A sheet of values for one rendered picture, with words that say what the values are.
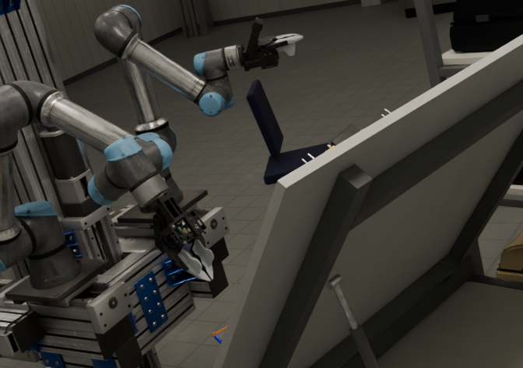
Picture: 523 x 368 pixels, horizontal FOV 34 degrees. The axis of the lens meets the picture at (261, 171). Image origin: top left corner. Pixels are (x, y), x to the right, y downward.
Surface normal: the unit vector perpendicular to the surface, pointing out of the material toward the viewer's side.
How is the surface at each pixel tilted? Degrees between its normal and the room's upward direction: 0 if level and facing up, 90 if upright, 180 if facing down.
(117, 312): 90
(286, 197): 128
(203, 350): 0
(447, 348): 0
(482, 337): 0
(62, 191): 90
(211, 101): 90
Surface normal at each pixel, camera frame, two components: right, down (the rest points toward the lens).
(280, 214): 0.70, 0.61
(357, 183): 0.22, -0.69
